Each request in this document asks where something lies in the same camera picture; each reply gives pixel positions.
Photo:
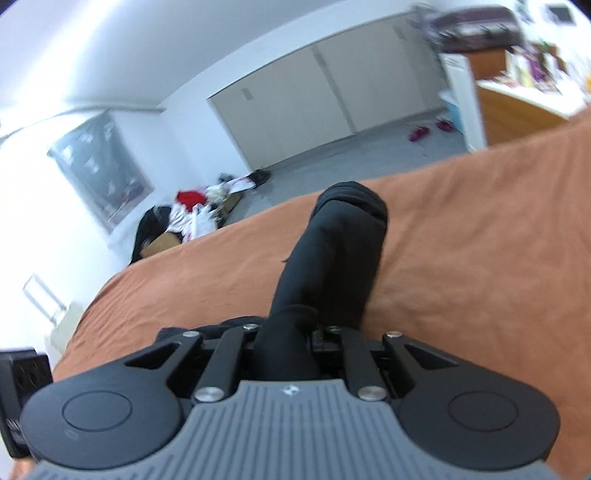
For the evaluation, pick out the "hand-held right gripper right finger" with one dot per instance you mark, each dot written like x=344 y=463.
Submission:
x=358 y=364

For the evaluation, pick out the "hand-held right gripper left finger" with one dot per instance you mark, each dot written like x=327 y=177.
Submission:
x=226 y=360

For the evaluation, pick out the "black pants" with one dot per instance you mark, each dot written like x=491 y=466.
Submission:
x=332 y=249

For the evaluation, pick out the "white box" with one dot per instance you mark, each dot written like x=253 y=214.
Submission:
x=67 y=327

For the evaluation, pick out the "pile of clothes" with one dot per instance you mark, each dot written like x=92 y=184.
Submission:
x=194 y=217

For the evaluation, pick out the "orange bed blanket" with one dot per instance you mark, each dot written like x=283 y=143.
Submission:
x=461 y=230

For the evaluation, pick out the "plastic-covered window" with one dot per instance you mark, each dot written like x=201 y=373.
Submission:
x=99 y=170

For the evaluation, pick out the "pink slipper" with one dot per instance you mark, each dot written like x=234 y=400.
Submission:
x=445 y=124
x=418 y=134

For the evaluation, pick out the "grey closet doors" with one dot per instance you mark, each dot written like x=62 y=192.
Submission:
x=332 y=87

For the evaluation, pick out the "white cabinet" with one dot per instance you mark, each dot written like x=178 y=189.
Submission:
x=464 y=101

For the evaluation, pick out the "cluttered wooden desk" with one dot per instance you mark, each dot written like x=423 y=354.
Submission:
x=517 y=106

